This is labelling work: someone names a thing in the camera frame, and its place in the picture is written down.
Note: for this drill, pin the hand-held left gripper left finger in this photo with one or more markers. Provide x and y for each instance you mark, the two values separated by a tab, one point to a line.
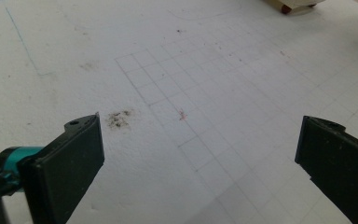
62	161

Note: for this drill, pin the cream object with brown foot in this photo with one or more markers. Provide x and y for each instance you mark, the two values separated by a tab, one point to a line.
292	4

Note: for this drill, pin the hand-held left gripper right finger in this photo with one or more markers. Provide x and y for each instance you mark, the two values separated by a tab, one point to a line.
341	161

